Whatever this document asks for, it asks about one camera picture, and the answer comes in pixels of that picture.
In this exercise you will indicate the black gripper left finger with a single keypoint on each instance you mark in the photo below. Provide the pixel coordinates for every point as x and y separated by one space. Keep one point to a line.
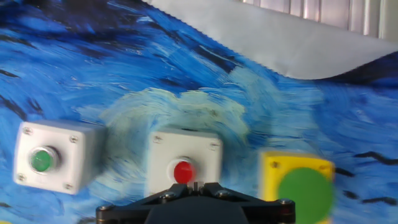
124 213

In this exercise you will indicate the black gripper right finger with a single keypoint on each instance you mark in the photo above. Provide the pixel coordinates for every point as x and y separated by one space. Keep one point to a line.
270 213

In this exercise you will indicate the yellow box green mushroom button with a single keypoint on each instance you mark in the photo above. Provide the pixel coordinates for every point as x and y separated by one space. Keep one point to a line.
304 189

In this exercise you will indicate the grey box red button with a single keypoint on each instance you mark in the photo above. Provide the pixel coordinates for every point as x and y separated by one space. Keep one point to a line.
183 152

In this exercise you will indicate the grey box green button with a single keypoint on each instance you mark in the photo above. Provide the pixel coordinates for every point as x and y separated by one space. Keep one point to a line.
46 158

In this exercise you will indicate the painted wheatfield tablecloth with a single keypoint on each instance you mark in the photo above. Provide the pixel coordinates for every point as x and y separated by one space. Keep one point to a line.
124 62

